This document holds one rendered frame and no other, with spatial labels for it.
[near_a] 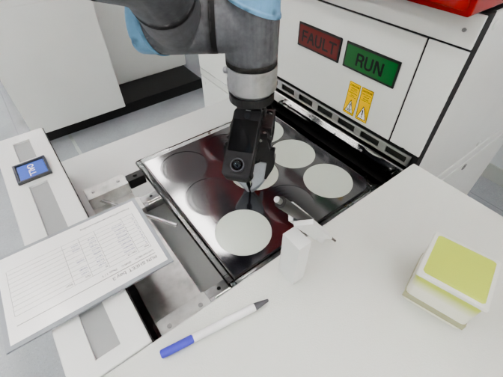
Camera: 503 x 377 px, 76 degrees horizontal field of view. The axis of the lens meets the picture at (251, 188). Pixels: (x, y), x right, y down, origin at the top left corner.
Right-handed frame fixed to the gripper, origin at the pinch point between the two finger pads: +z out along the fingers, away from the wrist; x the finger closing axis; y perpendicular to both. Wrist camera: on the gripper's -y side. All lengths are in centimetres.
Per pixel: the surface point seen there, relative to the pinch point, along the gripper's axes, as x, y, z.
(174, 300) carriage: 7.9, -22.7, 3.3
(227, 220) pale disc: 2.9, -7.2, 1.3
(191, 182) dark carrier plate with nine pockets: 12.2, 1.2, 1.3
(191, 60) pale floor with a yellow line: 101, 247, 91
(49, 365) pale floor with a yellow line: 75, -19, 91
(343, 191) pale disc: -18.2, 3.9, 1.3
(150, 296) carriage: 12.0, -22.7, 3.3
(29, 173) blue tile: 39.2, -7.7, -5.2
